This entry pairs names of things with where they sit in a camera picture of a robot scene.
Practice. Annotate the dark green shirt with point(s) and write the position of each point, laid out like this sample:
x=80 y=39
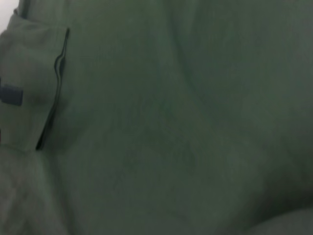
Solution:
x=171 y=98

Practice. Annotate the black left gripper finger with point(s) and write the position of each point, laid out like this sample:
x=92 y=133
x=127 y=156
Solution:
x=11 y=95

